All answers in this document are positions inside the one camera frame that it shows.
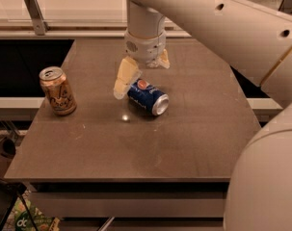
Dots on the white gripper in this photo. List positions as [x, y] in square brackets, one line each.
[146, 48]

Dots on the blue pepsi can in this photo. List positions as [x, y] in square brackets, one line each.
[149, 97]

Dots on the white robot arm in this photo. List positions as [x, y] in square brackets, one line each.
[257, 41]

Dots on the orange lacroix can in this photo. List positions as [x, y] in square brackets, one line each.
[56, 87]

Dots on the glass railing panel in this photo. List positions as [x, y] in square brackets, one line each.
[14, 12]

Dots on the green snack bag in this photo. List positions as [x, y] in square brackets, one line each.
[27, 217]

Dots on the left metal railing bracket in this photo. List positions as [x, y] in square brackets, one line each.
[39, 25]

